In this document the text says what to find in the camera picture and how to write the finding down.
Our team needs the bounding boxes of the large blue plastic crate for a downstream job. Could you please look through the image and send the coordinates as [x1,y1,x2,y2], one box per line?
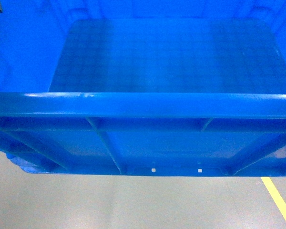
[0,0,286,177]

